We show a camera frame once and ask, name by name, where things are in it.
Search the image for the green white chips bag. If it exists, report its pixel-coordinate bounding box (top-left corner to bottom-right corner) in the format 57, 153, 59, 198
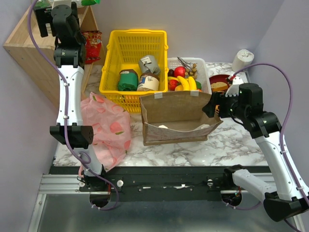
72, 0, 100, 7

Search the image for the brown paper grocery bag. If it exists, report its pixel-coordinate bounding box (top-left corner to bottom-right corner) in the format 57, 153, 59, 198
140, 90, 223, 146

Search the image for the clear glass bottle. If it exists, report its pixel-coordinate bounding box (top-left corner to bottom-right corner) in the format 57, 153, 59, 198
45, 21, 54, 34

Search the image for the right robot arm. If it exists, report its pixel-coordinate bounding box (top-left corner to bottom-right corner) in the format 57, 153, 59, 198
203, 83, 309, 222

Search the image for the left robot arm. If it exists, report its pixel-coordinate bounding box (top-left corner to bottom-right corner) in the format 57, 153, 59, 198
28, 0, 103, 177

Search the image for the bread slice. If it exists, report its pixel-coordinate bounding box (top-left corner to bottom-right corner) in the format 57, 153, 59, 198
211, 82, 229, 92

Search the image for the red round plate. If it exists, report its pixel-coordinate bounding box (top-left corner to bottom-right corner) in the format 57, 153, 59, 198
210, 74, 231, 87

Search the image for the white plastic fruit basket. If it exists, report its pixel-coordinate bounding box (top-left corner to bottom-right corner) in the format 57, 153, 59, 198
168, 58, 212, 94

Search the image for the banana bunch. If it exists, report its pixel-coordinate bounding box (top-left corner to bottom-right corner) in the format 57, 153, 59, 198
168, 76, 197, 91

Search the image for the brown longan bunch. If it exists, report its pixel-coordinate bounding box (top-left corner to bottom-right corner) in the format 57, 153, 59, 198
177, 57, 198, 80

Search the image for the wooden shelf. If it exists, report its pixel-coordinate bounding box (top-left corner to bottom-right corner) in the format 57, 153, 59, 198
3, 6, 106, 109

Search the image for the red strawberry fruit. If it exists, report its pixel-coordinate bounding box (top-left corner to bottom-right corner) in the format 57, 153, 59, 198
168, 79, 179, 91

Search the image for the red apple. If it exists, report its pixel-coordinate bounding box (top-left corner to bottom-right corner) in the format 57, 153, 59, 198
174, 66, 186, 77

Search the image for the toilet paper roll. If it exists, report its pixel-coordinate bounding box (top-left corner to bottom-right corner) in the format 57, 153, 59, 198
231, 49, 254, 72

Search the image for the red snack bag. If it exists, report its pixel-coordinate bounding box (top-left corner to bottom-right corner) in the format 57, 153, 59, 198
83, 30, 102, 64

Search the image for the grey wrapped package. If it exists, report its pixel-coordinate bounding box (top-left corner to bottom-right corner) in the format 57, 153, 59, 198
138, 55, 161, 75

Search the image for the yellow plastic basket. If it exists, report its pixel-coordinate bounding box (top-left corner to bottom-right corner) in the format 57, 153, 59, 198
99, 29, 169, 114

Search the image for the green wrapped package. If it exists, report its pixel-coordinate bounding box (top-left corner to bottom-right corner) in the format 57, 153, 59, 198
117, 69, 139, 91

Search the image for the pink peach plastic bag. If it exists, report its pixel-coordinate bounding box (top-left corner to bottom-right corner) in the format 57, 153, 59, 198
81, 92, 132, 172

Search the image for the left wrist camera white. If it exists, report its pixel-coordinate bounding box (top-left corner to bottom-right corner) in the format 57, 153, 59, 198
53, 0, 71, 7

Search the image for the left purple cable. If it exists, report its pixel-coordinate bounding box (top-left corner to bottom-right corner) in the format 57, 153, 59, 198
27, 0, 120, 211

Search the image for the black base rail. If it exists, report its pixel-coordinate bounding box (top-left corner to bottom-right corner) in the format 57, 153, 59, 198
49, 165, 272, 203

